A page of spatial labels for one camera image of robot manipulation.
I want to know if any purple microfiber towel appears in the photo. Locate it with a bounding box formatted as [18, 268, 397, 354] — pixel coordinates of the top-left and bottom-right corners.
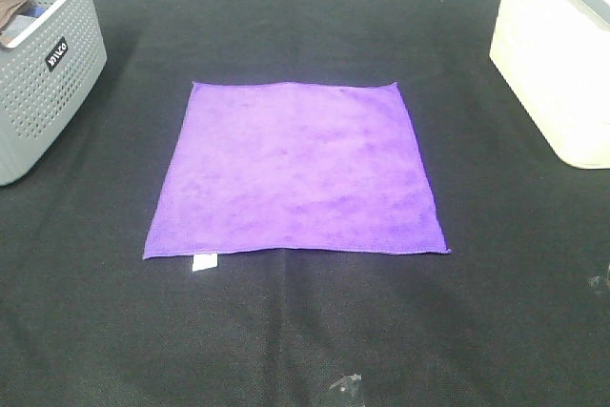
[143, 82, 450, 259]

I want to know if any black table cloth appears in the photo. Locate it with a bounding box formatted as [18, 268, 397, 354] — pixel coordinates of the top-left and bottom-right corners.
[1, 0, 609, 406]

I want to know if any grey perforated laundry basket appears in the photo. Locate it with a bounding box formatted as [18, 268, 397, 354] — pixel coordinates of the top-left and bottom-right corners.
[1, 0, 107, 185]

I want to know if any white plastic storage box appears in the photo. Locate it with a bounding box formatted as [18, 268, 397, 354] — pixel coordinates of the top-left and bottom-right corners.
[489, 0, 609, 169]

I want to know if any blue cloth in basket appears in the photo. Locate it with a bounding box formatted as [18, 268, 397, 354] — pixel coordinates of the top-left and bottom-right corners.
[1, 6, 46, 46]

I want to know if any brown cloth in basket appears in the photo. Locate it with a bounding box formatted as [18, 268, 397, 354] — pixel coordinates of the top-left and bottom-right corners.
[0, 0, 31, 31]

